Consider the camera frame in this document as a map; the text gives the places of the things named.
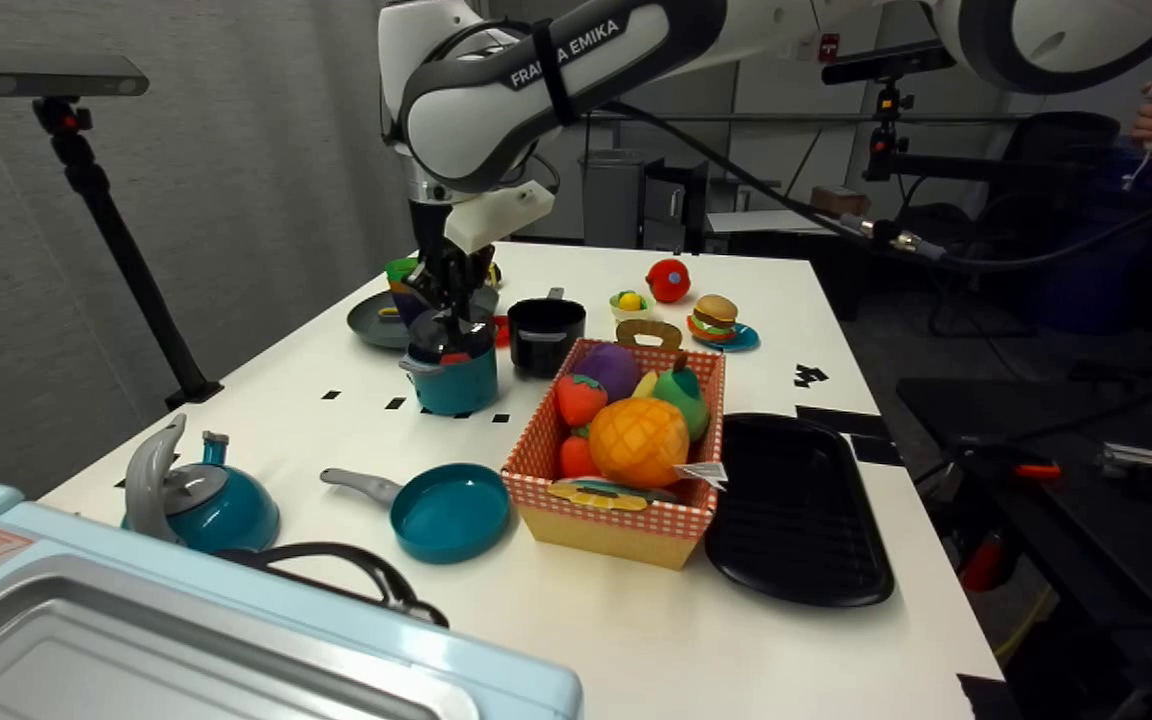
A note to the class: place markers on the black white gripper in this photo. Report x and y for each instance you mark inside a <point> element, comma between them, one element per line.
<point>455,236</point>

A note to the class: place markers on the grey pot lid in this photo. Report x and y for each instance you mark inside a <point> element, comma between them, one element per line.
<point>438,336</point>

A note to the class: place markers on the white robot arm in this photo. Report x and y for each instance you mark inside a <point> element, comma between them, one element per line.
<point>464,99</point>

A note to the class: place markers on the blue toy pot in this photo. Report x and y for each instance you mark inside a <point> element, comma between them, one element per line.
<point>455,390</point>

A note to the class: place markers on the black toy pot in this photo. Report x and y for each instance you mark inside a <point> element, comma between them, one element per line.
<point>540,332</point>

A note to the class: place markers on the stacked colourful toy cups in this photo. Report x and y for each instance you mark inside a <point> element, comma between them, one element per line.
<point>403,292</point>

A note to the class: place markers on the grey round plate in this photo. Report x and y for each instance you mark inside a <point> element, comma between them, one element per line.
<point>382,325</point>

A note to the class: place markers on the red orange plush fruit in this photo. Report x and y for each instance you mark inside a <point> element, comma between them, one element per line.
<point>579,398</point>

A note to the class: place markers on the purple plush fruit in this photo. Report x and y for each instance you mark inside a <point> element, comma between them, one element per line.
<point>612,371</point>

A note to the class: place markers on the yellow toy lemon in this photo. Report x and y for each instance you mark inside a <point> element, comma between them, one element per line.
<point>631,301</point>

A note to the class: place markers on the red plush tomato in basket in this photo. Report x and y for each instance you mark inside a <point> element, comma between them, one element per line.
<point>579,457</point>

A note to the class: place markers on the blue toy frying pan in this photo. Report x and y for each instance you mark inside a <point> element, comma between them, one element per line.
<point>446,513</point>

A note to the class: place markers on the red checkered cardboard basket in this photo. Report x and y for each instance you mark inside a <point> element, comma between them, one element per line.
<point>653,526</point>

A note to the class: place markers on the orange plush pineapple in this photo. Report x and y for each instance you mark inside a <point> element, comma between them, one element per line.
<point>639,443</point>

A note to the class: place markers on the red toy tomato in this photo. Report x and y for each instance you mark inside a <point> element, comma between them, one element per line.
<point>671,283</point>

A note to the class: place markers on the green plush vegetable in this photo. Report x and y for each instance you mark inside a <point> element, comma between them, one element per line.
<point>680,390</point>

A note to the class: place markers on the toy hamburger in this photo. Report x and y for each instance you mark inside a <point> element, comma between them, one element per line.
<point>713,320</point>

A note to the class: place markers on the small blue plate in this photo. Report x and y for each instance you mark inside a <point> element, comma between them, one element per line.
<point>743,336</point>

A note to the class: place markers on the blue toy kettle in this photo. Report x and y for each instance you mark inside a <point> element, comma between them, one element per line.
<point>202,504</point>

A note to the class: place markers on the small black clips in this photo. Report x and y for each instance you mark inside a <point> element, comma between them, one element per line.
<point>808,373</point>

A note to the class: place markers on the black rectangular tray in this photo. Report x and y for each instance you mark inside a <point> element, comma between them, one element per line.
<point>793,517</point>

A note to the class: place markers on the small cardboard box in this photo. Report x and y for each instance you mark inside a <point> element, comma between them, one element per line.
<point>841,203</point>

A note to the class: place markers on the black office chair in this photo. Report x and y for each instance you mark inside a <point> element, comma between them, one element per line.
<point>1031,206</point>

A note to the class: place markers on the left camera on tripod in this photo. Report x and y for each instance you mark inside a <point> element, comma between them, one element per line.
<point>58,91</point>

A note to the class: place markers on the right camera on stand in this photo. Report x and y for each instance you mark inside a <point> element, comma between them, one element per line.
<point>889,83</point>

